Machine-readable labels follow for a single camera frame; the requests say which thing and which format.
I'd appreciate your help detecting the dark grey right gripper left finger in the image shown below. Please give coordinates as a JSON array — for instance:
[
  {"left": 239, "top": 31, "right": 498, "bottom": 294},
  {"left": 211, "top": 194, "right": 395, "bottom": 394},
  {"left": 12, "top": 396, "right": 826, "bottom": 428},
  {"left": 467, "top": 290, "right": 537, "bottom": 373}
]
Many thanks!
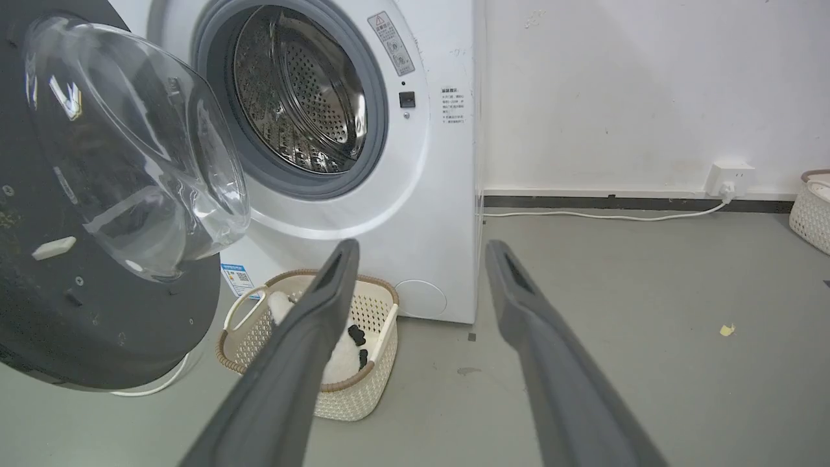
[{"left": 179, "top": 239, "right": 361, "bottom": 467}]

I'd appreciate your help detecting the black round washing machine door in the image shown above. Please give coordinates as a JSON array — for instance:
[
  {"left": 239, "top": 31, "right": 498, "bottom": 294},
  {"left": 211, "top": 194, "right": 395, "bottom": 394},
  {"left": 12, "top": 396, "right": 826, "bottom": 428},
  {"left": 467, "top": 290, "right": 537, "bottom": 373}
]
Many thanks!
[{"left": 0, "top": 0, "right": 252, "bottom": 391}]

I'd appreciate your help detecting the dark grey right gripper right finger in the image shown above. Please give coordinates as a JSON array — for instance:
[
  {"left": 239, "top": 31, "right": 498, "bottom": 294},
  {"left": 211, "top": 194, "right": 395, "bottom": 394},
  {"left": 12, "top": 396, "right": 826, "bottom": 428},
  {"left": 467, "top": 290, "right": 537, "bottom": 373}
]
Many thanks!
[{"left": 485, "top": 239, "right": 669, "bottom": 467}]

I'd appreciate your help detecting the cream woven basket brown rim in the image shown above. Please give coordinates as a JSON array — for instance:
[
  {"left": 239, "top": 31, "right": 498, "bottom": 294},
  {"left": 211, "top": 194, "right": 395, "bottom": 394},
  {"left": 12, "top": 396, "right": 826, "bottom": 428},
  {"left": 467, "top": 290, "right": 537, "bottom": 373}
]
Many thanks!
[{"left": 788, "top": 169, "right": 830, "bottom": 255}]

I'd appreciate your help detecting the white wall power socket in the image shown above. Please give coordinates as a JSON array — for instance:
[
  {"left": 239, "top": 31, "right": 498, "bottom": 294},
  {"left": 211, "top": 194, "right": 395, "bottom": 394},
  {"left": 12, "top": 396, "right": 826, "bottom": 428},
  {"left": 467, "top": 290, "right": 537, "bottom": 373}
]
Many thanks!
[{"left": 707, "top": 162, "right": 755, "bottom": 198}]

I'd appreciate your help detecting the white black plush toy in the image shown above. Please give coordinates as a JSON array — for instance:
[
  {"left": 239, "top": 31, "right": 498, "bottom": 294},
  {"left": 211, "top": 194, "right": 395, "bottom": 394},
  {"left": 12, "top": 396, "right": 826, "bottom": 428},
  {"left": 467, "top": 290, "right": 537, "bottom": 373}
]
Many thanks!
[{"left": 268, "top": 291, "right": 370, "bottom": 385}]

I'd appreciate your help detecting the white front-load washing machine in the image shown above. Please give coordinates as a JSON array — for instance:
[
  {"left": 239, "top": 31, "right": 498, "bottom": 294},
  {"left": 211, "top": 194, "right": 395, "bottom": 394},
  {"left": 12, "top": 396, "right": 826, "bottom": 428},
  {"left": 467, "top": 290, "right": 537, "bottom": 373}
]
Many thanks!
[{"left": 109, "top": 0, "right": 487, "bottom": 324}]

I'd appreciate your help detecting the blue white energy label sticker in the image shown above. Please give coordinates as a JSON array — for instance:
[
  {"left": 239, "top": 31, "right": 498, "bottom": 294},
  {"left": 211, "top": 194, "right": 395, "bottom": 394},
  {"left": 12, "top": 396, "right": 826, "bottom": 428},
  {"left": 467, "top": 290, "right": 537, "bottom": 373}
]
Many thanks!
[{"left": 220, "top": 263, "right": 255, "bottom": 299}]

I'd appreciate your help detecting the cream woven laundry basket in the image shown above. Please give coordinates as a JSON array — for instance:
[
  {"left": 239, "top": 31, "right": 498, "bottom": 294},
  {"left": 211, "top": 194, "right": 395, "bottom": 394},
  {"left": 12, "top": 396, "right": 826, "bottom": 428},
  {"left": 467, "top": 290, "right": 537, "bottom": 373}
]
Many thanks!
[{"left": 216, "top": 269, "right": 400, "bottom": 422}]

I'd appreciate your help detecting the white power cable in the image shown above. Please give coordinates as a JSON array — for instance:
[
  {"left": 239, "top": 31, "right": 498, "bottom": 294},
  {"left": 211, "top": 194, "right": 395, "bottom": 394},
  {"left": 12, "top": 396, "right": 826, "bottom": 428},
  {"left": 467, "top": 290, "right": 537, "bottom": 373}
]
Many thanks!
[{"left": 483, "top": 188, "right": 737, "bottom": 222}]

